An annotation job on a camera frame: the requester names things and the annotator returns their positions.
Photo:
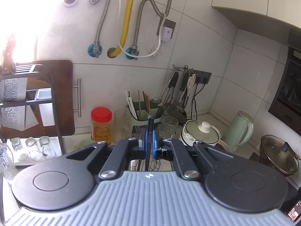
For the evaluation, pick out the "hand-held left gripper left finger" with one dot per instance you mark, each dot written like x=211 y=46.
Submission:
x=142 y=143

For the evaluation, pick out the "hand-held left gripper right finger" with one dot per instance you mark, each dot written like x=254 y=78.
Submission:
x=157 y=143

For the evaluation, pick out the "brown chopstick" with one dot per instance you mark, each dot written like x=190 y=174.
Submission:
x=150 y=124

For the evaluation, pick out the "row of hanging kitchen utensils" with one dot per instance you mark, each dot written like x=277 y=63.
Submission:
x=174 y=82

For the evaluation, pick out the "green utensil drainer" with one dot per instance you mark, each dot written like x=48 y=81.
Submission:
x=140 y=120

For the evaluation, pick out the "tall clear glass pitcher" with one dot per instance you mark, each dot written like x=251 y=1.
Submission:
x=121 y=127

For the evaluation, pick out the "bundle of upright chopsticks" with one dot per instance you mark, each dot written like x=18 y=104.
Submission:
x=131 y=106

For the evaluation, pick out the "white electric cooking pot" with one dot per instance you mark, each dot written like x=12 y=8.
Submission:
x=195 y=134

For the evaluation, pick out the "red-lidded plastic jar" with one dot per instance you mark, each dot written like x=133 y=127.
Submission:
x=101 y=131

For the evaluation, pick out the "green plastic basket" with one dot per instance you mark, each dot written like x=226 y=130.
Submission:
x=84 y=143

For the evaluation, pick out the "green electric kettle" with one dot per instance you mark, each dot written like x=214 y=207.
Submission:
x=239 y=131

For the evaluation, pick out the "white drip tray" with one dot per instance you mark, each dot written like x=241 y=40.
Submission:
x=56 y=146

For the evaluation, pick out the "blue valve flange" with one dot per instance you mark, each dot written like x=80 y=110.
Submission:
x=128 y=51
x=90 y=49

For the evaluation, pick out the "clear drinking glass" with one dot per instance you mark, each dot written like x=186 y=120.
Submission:
x=48 y=146
x=33 y=148
x=18 y=150

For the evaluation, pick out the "brown wooden cutting board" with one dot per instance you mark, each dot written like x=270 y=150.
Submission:
x=65 y=87

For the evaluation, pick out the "white rectangular plate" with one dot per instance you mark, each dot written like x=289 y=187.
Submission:
x=47 y=115

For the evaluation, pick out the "white plastic container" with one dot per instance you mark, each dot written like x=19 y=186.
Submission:
x=43 y=94

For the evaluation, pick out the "white plug adapter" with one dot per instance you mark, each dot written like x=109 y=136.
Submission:
x=165 y=31

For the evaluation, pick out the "black wok with glass lid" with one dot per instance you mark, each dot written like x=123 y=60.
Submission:
x=275 y=155

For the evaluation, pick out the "black metal dish rack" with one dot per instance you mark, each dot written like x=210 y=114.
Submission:
x=28 y=75

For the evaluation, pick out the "textured glass vase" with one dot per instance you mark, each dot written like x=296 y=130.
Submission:
x=6 y=162

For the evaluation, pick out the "textured glass plate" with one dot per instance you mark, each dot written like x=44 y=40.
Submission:
x=11 y=89

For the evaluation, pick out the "black range hood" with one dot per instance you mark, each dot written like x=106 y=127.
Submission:
x=289 y=87

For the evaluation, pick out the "smartphone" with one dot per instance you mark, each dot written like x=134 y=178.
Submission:
x=295 y=211

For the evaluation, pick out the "black wall power socket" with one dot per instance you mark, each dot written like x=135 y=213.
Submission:
x=204 y=76

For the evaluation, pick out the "dark wall socket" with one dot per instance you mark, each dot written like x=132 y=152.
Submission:
x=173 y=26

